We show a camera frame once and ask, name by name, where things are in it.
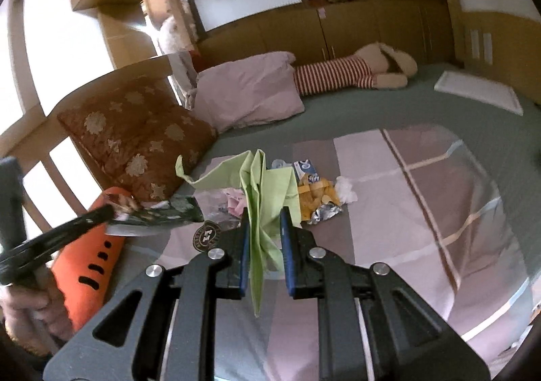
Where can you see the striped plush rabbit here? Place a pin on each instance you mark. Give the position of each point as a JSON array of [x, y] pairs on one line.
[[334, 74]]

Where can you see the white hanging cloth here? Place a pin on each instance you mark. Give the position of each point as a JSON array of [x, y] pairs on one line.
[[182, 74]]

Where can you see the clear plastic bag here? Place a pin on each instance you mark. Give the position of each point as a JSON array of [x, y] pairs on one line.
[[213, 200]]

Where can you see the pink grey patchwork blanket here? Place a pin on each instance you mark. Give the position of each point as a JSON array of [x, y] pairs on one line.
[[422, 216]]

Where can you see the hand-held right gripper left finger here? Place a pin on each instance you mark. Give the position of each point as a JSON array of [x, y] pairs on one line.
[[244, 256]]

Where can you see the yellow printed snack bag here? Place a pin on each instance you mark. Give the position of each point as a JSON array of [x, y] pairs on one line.
[[313, 195]]

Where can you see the dark green foil wrapper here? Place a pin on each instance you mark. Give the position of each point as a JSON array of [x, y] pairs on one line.
[[169, 213]]

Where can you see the white plush toy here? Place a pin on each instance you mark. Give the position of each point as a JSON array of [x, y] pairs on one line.
[[171, 35]]

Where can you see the pale blue crumpled plastic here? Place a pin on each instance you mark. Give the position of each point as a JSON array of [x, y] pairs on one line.
[[279, 163]]

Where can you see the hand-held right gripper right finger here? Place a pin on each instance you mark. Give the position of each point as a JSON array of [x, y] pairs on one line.
[[287, 256]]

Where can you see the light green paper napkin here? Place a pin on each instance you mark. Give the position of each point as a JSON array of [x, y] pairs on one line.
[[258, 195]]

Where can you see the person's left hand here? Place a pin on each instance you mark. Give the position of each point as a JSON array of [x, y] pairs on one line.
[[23, 307]]

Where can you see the brown floral pillow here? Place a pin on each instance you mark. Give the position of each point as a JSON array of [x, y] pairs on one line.
[[169, 153], [110, 110], [126, 67]]

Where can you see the pink paper scrap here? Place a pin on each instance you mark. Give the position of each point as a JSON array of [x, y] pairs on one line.
[[234, 201]]

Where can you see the white blue toothpaste box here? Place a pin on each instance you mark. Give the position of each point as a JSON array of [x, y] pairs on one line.
[[305, 168]]

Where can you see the orange carrot pillow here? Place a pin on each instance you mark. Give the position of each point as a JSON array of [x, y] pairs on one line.
[[88, 267]]

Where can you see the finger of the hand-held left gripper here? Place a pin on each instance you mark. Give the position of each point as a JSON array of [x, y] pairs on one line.
[[80, 224]]

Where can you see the pink pillow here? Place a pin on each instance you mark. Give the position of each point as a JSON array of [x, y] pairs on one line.
[[249, 89]]

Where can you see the green bed mattress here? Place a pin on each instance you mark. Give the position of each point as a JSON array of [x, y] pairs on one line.
[[359, 110]]

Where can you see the white flat board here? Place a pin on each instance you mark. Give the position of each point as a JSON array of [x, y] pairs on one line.
[[477, 91]]

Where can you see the white cloth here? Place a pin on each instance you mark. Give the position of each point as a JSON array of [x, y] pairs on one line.
[[345, 189], [182, 74]]

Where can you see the wooden wall cabinets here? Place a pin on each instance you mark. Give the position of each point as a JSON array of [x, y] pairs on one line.
[[359, 26]]

